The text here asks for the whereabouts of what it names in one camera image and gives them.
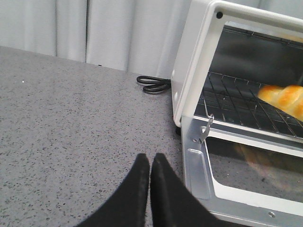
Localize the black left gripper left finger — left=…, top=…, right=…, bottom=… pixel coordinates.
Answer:
left=78, top=153, right=150, bottom=227

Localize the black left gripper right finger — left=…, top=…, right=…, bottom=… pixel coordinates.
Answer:
left=151, top=153, right=227, bottom=227

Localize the white Toshiba toaster oven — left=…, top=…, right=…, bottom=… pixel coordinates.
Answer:
left=170, top=0, right=303, bottom=142

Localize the orange striped bread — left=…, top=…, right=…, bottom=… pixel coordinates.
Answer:
left=258, top=85, right=303, bottom=121

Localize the toaster oven glass door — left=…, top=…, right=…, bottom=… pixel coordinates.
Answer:
left=181, top=114, right=303, bottom=227

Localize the grey curtain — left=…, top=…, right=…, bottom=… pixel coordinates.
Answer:
left=0, top=0, right=190, bottom=77

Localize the wire oven rack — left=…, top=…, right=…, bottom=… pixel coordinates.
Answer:
left=195, top=72, right=303, bottom=138

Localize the black coiled power cable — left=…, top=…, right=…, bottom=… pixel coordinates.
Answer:
left=136, top=75, right=171, bottom=95

